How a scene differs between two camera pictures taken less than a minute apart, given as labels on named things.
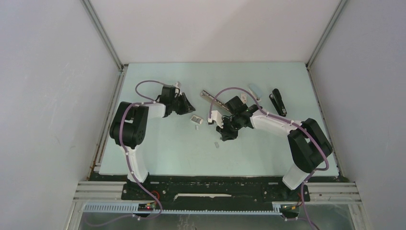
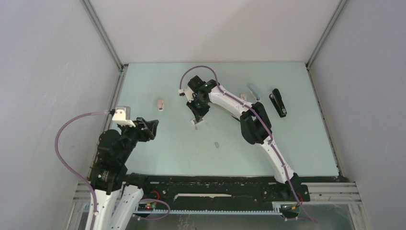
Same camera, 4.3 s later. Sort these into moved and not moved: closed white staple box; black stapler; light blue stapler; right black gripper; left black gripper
Moved: right black gripper; left black gripper
Not moved: black stapler; closed white staple box; light blue stapler
